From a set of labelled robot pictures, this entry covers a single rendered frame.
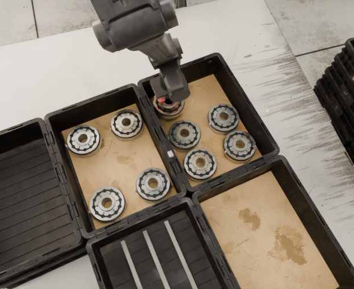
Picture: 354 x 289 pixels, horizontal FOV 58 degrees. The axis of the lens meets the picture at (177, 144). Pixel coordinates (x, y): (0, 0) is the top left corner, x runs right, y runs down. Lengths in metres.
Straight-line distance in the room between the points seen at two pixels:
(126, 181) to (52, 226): 0.25
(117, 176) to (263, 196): 0.45
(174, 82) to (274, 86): 0.63
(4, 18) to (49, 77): 1.41
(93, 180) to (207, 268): 0.43
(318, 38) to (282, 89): 1.28
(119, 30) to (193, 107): 0.70
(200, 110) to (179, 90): 0.28
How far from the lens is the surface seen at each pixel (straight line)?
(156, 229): 0.97
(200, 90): 1.14
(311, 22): 2.69
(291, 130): 1.29
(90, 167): 1.04
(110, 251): 0.97
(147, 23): 0.44
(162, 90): 0.95
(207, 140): 1.05
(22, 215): 1.07
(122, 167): 1.02
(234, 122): 1.06
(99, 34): 0.45
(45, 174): 1.08
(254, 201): 1.01
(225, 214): 0.98
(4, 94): 1.43
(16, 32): 2.64
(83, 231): 0.89
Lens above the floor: 1.78
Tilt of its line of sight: 67 degrees down
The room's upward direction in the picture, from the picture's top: 3 degrees clockwise
